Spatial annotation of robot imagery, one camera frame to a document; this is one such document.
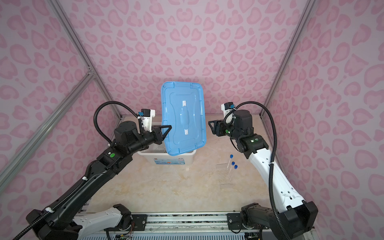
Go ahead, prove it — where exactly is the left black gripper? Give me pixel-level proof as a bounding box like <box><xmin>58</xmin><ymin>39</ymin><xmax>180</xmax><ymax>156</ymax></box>
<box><xmin>127</xmin><ymin>123</ymin><xmax>172</xmax><ymax>157</ymax></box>

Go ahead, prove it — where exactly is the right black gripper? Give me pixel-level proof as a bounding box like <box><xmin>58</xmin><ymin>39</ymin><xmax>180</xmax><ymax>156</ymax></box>
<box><xmin>207</xmin><ymin>118</ymin><xmax>243</xmax><ymax>141</ymax></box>

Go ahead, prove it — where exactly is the blue plastic bin lid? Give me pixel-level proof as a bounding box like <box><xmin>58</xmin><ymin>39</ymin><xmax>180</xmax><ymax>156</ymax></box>
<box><xmin>161</xmin><ymin>82</ymin><xmax>207</xmax><ymax>156</ymax></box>

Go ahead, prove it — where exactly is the white plastic storage bin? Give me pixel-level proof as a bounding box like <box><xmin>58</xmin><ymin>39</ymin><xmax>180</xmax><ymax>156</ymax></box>
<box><xmin>138</xmin><ymin>144</ymin><xmax>197</xmax><ymax>165</ymax></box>

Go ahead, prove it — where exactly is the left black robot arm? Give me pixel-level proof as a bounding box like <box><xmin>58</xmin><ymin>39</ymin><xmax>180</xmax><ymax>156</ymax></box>
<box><xmin>15</xmin><ymin>121</ymin><xmax>172</xmax><ymax>240</ymax></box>

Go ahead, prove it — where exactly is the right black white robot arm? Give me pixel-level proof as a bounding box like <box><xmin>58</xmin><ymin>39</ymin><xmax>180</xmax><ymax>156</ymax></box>
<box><xmin>209</xmin><ymin>110</ymin><xmax>319</xmax><ymax>240</ymax></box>

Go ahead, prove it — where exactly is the clear plastic bag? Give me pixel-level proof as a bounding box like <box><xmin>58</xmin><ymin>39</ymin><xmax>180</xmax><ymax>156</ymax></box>
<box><xmin>216</xmin><ymin>164</ymin><xmax>237</xmax><ymax>189</ymax></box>

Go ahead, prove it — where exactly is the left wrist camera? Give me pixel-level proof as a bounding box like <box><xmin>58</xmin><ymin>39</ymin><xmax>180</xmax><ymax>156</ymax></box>
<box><xmin>138</xmin><ymin>109</ymin><xmax>156</xmax><ymax>133</ymax></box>

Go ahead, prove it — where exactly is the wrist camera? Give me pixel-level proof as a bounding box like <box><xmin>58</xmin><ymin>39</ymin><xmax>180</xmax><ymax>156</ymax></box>
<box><xmin>221</xmin><ymin>102</ymin><xmax>235</xmax><ymax>124</ymax></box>
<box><xmin>138</xmin><ymin>109</ymin><xmax>156</xmax><ymax>133</ymax></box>

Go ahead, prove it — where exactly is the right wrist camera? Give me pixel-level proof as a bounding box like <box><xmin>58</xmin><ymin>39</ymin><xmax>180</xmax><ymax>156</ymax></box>
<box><xmin>221</xmin><ymin>102</ymin><xmax>235</xmax><ymax>124</ymax></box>

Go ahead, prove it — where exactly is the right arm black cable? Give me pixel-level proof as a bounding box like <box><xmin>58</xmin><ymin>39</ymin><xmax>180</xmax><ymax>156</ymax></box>
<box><xmin>223</xmin><ymin>101</ymin><xmax>290</xmax><ymax>240</ymax></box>

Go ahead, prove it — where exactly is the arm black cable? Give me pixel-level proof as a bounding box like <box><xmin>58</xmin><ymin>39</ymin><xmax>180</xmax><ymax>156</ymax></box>
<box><xmin>223</xmin><ymin>101</ymin><xmax>290</xmax><ymax>240</ymax></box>
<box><xmin>11</xmin><ymin>101</ymin><xmax>142</xmax><ymax>240</ymax></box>

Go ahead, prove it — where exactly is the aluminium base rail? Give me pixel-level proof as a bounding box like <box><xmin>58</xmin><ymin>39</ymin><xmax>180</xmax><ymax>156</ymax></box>
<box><xmin>55</xmin><ymin>210</ymin><xmax>319</xmax><ymax>240</ymax></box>

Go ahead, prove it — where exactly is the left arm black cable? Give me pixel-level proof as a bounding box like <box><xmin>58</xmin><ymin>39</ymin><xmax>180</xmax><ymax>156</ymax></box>
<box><xmin>11</xmin><ymin>101</ymin><xmax>142</xmax><ymax>240</ymax></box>

